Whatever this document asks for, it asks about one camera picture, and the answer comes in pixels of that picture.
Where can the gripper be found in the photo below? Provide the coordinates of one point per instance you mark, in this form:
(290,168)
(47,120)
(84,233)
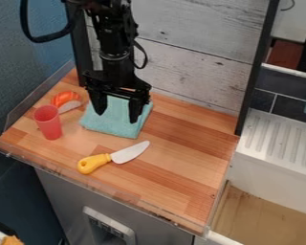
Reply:
(116,76)

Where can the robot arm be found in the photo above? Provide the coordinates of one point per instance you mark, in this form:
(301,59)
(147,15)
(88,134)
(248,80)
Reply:
(113,28)

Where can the blue cloth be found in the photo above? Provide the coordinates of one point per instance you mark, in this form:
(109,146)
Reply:
(116,118)

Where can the orange toy sushi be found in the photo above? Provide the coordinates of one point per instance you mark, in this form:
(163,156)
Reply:
(66,100)

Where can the red cup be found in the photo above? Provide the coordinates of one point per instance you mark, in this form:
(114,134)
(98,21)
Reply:
(48,121)

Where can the toy sink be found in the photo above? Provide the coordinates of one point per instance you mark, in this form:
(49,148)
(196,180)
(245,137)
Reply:
(275,143)

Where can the cardboard box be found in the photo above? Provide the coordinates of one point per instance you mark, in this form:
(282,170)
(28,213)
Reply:
(264,220)

